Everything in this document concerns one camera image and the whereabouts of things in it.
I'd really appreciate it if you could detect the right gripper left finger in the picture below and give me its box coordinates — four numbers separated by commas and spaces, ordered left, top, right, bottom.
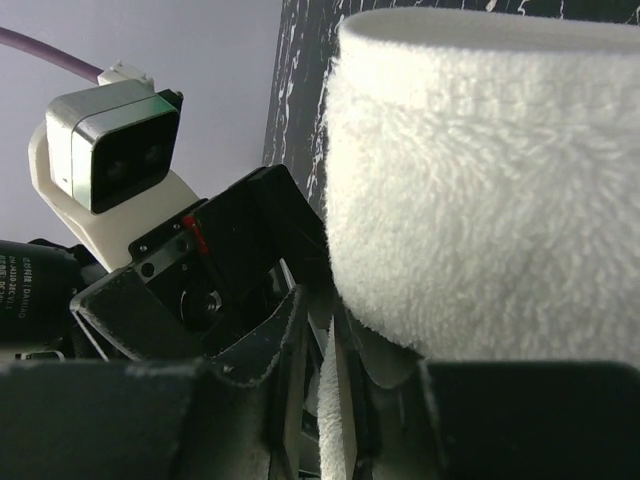
1, 287, 307, 479

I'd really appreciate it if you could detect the large white towel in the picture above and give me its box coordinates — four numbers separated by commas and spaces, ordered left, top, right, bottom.
318, 7, 639, 479

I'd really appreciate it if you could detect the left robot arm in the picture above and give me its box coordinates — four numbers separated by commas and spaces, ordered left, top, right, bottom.
1, 165, 332, 361

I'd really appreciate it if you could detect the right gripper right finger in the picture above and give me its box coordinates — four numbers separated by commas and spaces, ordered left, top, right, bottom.
333, 307, 639, 479

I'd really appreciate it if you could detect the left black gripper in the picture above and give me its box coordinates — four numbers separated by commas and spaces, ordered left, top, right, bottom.
70, 165, 330, 360

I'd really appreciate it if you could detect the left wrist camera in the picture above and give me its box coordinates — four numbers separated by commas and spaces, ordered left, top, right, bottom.
28, 80, 199, 271

